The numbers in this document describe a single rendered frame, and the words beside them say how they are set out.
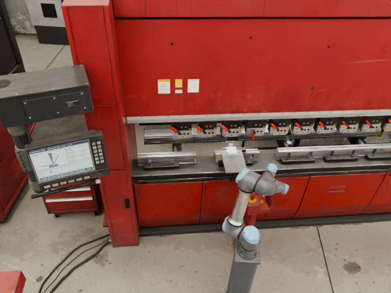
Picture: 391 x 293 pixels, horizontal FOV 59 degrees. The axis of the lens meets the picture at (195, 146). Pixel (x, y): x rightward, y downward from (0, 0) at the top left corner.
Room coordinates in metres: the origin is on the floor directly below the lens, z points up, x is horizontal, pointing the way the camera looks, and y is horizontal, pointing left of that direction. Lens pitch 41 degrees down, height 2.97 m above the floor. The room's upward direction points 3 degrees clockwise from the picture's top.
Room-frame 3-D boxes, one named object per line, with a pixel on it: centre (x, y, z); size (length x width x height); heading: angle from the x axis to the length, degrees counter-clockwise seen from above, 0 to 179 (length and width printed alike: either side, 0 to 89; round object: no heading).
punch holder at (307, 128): (2.33, -0.88, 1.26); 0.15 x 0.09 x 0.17; 97
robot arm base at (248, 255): (1.40, -0.41, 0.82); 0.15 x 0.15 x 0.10
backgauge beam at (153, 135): (2.60, -0.66, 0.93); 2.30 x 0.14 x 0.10; 97
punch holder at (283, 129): (2.30, -0.68, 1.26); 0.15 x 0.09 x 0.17; 97
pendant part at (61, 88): (1.67, 0.88, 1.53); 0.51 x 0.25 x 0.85; 113
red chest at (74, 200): (2.41, 1.23, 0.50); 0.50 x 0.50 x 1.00; 7
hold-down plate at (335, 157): (2.33, -1.31, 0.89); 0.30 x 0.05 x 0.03; 97
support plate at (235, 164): (2.11, -0.33, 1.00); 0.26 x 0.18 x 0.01; 7
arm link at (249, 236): (1.41, -0.40, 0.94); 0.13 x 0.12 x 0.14; 55
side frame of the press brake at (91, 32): (2.30, 0.68, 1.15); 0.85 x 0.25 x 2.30; 7
